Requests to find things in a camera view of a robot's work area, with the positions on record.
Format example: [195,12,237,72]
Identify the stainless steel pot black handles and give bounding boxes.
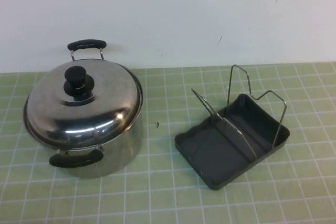
[23,39,146,179]

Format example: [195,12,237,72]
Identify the dark grey wire lid rack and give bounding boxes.
[174,64,291,190]

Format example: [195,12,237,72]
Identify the stainless steel lid black knob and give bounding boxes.
[24,60,144,141]

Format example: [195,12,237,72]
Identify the green checked tablecloth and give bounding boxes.
[0,61,336,224]

